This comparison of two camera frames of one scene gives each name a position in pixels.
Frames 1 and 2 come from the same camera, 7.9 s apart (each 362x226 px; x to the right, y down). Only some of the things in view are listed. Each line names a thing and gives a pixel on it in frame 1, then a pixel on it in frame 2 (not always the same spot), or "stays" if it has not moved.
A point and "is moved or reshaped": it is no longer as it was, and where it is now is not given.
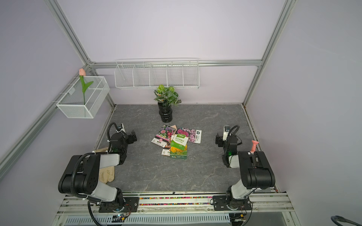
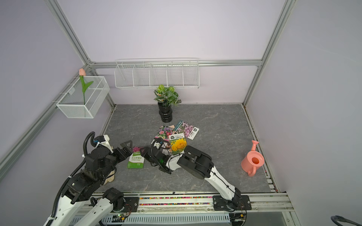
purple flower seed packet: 194,135 is moved or reshaped
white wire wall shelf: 182,73 stays
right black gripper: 219,141 to 144,152
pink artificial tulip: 82,73 stays
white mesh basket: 72,104 stays
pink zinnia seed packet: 163,136 stays
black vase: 165,112 stays
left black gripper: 130,140 to 128,151
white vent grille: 148,219 stays
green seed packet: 178,147 to 135,160
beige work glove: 106,174 stays
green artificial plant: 167,97 stays
